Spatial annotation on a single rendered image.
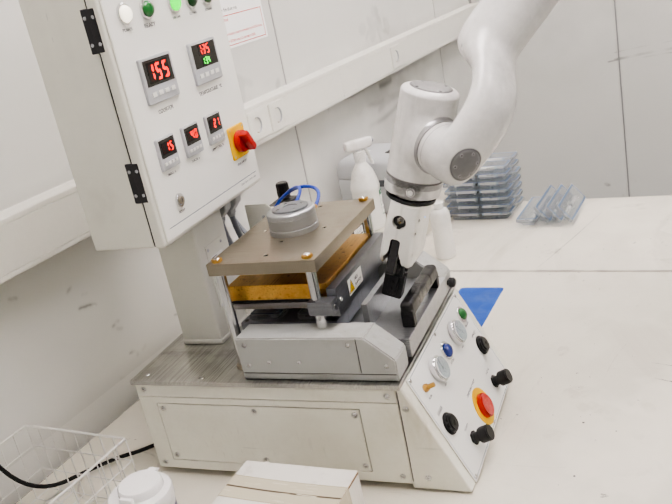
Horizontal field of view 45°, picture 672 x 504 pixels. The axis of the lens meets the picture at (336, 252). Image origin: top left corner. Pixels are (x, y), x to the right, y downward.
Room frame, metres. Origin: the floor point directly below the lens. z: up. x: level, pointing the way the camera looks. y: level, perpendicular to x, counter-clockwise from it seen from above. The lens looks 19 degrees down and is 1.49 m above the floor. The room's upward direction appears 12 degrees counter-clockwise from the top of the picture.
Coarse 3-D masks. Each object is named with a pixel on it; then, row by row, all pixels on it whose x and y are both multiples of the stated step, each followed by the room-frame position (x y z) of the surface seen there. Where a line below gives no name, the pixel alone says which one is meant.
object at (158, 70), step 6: (156, 60) 1.22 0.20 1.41; (162, 60) 1.23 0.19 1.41; (150, 66) 1.20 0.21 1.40; (156, 66) 1.21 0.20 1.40; (162, 66) 1.23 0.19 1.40; (168, 66) 1.24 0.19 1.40; (150, 72) 1.20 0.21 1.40; (156, 72) 1.21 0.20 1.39; (162, 72) 1.22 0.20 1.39; (168, 72) 1.24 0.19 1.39; (150, 78) 1.19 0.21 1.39; (156, 78) 1.21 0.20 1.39; (162, 78) 1.22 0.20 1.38
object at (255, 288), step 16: (352, 240) 1.27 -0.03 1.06; (336, 256) 1.21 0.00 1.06; (352, 256) 1.21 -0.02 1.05; (320, 272) 1.15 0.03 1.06; (336, 272) 1.14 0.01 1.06; (240, 288) 1.17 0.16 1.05; (256, 288) 1.16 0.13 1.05; (272, 288) 1.14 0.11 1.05; (288, 288) 1.13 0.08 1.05; (304, 288) 1.12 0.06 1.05; (320, 288) 1.11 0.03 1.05; (240, 304) 1.17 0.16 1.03; (256, 304) 1.16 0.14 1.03; (272, 304) 1.15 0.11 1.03; (288, 304) 1.14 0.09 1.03; (304, 304) 1.12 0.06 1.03
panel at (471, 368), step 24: (456, 312) 1.25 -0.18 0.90; (432, 336) 1.14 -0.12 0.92; (456, 360) 1.15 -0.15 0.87; (480, 360) 1.21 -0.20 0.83; (408, 384) 1.01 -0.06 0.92; (432, 384) 1.03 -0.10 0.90; (456, 384) 1.11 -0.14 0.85; (480, 384) 1.16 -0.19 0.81; (432, 408) 1.02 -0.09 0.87; (456, 408) 1.06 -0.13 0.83; (456, 432) 1.03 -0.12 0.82; (480, 456) 1.03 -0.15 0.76
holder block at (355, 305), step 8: (376, 272) 1.28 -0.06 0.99; (368, 280) 1.24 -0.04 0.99; (376, 280) 1.27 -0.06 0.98; (368, 288) 1.24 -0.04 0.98; (360, 296) 1.20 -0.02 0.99; (352, 304) 1.17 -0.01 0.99; (360, 304) 1.20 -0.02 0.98; (288, 312) 1.18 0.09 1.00; (296, 312) 1.17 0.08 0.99; (344, 312) 1.14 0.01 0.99; (352, 312) 1.16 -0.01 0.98; (248, 320) 1.18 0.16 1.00; (256, 320) 1.17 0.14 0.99; (264, 320) 1.17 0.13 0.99; (272, 320) 1.16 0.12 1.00; (280, 320) 1.15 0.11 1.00; (288, 320) 1.15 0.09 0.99; (296, 320) 1.14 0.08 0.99; (304, 320) 1.13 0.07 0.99; (312, 320) 1.13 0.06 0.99; (328, 320) 1.12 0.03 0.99; (336, 320) 1.11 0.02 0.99; (344, 320) 1.13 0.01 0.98
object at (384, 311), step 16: (432, 288) 1.21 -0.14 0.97; (368, 304) 1.12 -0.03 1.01; (384, 304) 1.18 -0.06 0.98; (432, 304) 1.17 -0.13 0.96; (352, 320) 1.15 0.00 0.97; (368, 320) 1.11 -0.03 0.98; (384, 320) 1.13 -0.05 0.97; (400, 320) 1.12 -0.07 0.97; (400, 336) 1.06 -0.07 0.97; (416, 336) 1.08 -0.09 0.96
